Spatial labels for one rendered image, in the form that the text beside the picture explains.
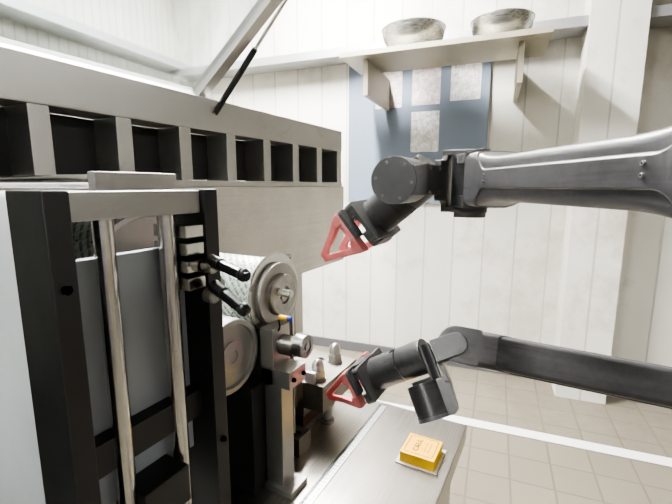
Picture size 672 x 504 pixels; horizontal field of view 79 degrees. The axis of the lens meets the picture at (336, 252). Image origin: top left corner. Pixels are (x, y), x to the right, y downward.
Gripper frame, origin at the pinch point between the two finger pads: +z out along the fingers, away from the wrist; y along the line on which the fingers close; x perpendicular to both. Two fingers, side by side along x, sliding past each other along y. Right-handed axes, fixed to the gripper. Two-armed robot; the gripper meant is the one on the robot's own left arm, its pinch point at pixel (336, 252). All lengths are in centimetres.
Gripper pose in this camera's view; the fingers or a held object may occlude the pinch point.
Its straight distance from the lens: 64.2
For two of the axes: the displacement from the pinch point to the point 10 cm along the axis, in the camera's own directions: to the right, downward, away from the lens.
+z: -6.7, 5.7, 4.8
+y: 4.7, -1.7, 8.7
